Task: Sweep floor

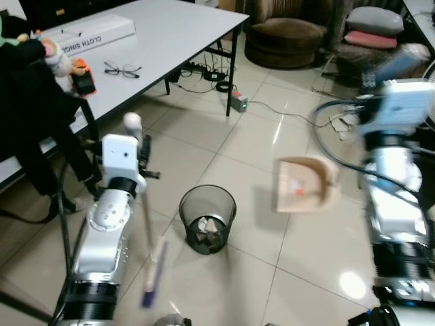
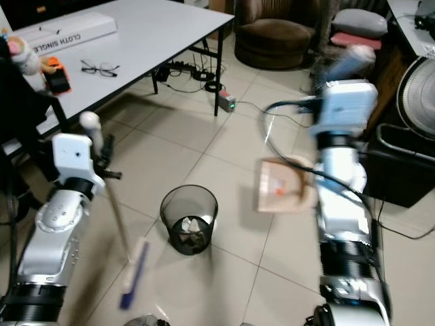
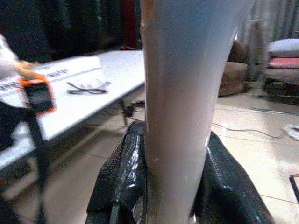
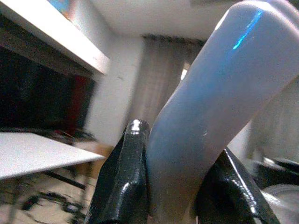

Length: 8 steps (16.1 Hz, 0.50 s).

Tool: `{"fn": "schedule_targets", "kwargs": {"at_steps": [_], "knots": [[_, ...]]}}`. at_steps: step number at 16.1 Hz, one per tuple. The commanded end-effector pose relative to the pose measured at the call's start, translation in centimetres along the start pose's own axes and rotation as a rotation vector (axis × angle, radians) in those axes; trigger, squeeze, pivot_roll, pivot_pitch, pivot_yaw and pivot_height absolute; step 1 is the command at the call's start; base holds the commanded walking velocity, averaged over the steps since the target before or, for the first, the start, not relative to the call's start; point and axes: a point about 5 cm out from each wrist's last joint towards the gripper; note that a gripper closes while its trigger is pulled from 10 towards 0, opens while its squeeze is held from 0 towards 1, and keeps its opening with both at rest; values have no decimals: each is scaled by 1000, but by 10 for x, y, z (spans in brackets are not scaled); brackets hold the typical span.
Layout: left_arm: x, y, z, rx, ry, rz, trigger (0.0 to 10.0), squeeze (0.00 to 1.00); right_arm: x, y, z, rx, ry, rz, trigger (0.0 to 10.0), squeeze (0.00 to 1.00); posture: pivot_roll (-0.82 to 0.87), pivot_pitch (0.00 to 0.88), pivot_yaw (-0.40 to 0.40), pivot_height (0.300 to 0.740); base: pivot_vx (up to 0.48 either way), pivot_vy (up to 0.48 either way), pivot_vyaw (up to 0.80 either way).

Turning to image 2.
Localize broom with white knob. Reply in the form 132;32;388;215
79;111;152;312

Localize beige plastic dustpan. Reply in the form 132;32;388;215
256;156;317;215

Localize black framed eyeglasses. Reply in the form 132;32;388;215
80;59;120;78

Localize black hanging garment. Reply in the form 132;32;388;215
0;34;70;185

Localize orange and black device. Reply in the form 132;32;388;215
43;56;69;94

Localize crumpled paper in bin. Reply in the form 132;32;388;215
178;216;207;236

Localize black mesh waste bin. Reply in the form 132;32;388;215
160;184;219;256

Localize black power strip with plugs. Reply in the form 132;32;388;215
155;61;220;87

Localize long white printed carton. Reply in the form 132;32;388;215
16;12;118;52

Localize small plush doll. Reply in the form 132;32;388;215
5;34;43;77

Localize white table with black legs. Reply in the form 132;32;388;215
0;0;236;156

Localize round brown armchair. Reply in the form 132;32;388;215
234;0;324;71

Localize brown chair under cushions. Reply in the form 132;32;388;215
321;0;392;86

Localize pink cushion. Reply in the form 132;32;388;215
329;31;382;51

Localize grey cushion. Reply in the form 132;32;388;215
331;7;389;39

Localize black box cabinet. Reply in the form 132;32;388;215
363;122;435;209

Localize standing fan with grille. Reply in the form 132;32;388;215
397;54;435;141

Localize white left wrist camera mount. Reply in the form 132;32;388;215
52;133;104;192

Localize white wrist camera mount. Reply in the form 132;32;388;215
52;133;104;192
311;79;380;138

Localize thin floor cable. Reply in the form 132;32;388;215
235;101;273;123

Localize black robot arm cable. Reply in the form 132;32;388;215
262;99;381;238

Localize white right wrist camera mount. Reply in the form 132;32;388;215
311;79;380;138

